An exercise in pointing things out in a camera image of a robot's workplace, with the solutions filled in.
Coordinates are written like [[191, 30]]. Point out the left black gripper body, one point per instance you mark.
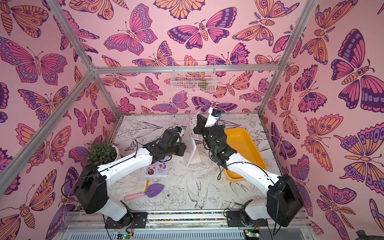
[[177, 150]]

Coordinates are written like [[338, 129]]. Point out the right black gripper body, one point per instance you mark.
[[199, 126]]

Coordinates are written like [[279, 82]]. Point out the clear acrylic menu holder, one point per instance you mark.
[[191, 154]]

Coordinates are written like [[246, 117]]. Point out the old menu sheet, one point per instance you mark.
[[157, 170]]

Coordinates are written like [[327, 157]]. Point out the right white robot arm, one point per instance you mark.
[[283, 200]]

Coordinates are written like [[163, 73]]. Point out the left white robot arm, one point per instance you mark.
[[91, 187]]

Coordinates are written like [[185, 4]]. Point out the yellow plastic tray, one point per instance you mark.
[[240, 140]]

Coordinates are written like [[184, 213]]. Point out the yellow stick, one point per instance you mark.
[[147, 185]]

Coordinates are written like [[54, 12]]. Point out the purple pink toy shovel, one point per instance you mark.
[[152, 191]]

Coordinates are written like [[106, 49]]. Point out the green item in basket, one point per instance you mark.
[[202, 85]]

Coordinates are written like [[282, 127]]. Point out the white potted green plant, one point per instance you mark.
[[102, 153]]

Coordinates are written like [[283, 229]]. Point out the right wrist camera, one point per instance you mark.
[[213, 118]]

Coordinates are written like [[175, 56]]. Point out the white wire wall basket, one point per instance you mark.
[[186, 74]]

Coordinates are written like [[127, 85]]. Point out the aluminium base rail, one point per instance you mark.
[[158, 220]]

